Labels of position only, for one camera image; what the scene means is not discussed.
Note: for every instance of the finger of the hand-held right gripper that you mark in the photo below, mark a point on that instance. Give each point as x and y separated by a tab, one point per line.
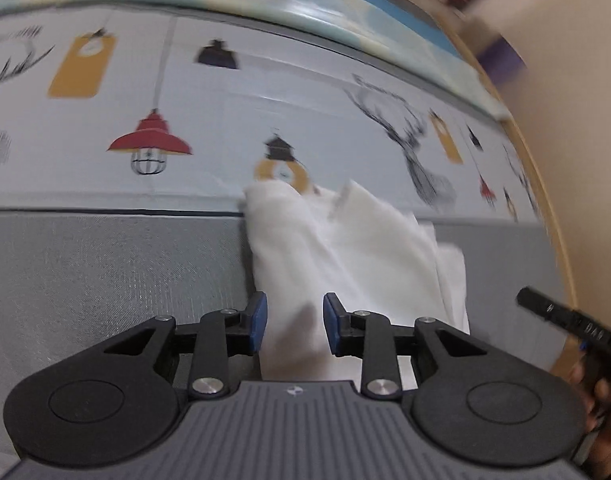
570	317

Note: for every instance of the lamp and deer printed bedsheet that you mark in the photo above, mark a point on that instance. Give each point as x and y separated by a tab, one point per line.
185	160

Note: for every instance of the purple box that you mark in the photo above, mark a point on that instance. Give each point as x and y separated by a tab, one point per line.
503	57

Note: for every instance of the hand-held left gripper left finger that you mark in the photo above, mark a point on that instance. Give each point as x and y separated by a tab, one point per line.
258	320

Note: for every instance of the white small garment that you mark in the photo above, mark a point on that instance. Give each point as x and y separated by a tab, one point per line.
345	270

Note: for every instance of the wooden bed frame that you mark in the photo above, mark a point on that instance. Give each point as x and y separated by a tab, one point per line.
540	200

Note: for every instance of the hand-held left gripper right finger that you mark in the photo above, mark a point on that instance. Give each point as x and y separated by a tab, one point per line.
332	322

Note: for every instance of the person's right hand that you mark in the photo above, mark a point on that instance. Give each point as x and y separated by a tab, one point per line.
603	400

